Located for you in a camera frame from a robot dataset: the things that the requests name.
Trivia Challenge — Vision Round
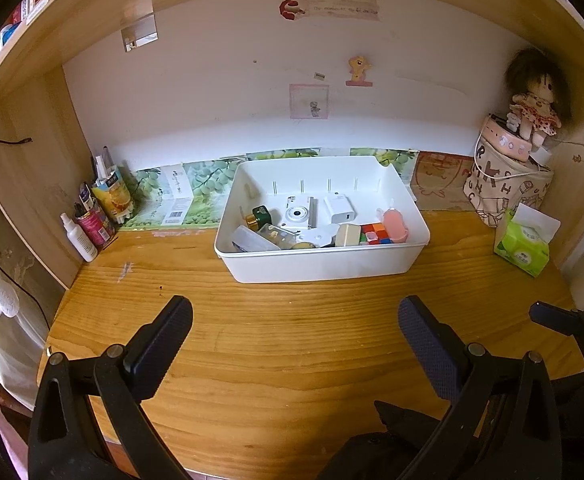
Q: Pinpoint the row of books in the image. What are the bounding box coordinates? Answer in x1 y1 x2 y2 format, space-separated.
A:
0 0 67 71

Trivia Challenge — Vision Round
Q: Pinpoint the cardboard with red drawing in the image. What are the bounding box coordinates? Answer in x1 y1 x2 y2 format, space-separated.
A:
411 150 478 213

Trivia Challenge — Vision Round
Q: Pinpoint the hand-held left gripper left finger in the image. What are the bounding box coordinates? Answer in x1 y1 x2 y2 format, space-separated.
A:
28 295 194 480

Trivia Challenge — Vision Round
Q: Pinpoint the white cord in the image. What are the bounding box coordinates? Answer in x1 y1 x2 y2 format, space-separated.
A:
474 130 584 181

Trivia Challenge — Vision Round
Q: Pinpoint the small square mirror tile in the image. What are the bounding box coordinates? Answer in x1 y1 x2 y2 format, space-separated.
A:
120 0 159 53

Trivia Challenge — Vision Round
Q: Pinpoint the white tube with blue cap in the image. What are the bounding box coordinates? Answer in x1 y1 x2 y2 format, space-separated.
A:
76 182 95 216

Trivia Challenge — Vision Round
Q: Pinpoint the green tissue pack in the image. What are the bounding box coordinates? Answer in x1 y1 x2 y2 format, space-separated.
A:
493 203 562 278

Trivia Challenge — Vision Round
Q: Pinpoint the white plastic storage box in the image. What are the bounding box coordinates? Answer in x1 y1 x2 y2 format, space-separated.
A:
214 156 431 283

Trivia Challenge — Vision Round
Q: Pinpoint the white spray bottle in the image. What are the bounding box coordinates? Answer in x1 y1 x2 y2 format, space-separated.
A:
60 212 98 262

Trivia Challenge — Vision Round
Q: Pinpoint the grape-print paper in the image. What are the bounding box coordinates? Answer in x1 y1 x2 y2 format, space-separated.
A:
116 147 417 231

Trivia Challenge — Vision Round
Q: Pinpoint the yellow pony wall sticker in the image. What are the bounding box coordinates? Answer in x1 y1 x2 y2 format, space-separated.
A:
347 55 374 87

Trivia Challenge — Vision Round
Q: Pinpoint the green bottle with gold cap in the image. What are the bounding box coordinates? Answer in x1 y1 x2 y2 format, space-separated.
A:
244 206 273 231

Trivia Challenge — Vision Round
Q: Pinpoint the cream wedge-shaped box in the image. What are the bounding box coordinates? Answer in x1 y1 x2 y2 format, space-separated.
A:
335 222 363 248

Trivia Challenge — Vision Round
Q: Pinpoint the taped paper strip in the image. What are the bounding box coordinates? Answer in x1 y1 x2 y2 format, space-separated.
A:
292 0 380 21

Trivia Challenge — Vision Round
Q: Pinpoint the pink can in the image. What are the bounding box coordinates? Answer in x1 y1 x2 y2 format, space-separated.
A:
75 207 115 250

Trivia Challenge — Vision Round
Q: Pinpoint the red wall sticker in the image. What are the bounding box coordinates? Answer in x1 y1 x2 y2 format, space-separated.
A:
279 0 307 21

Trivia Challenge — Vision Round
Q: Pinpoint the clear plastic case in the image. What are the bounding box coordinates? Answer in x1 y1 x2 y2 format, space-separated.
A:
231 225 281 253

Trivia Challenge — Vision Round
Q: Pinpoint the letter-print fabric bag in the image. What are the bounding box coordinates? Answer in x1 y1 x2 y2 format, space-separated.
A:
463 142 555 228

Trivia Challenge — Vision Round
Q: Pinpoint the white leaflet with barcode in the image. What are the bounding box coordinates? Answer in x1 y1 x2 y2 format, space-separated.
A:
159 164 195 226

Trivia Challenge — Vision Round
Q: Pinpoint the pink patterned box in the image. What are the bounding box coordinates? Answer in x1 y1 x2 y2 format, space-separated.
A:
479 114 535 162

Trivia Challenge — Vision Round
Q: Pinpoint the pink heart-shaped case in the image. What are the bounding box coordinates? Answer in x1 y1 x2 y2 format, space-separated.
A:
392 212 410 244

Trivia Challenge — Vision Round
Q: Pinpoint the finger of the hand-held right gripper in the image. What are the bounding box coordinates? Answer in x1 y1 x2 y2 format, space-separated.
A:
529 301 580 337

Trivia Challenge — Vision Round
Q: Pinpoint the white compact camera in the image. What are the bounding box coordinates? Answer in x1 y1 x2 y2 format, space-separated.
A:
278 196 319 233

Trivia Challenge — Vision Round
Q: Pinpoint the white power adapter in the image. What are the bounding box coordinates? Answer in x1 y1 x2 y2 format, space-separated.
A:
323 195 357 223

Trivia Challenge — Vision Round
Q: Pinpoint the pink square wall sticker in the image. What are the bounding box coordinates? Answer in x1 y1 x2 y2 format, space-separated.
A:
289 83 330 120

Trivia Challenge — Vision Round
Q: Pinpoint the rag doll with dark hair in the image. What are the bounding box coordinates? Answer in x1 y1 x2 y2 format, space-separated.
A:
504 47 573 148

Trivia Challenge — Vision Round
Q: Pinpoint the multicolour puzzle cube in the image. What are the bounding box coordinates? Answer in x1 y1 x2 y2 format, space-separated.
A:
361 222 390 246

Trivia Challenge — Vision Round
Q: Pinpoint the wooden desk hutch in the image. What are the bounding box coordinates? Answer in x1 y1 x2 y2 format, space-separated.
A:
0 0 584 291

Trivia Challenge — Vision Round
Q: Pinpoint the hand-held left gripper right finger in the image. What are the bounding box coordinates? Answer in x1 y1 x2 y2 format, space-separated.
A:
398 296 568 480

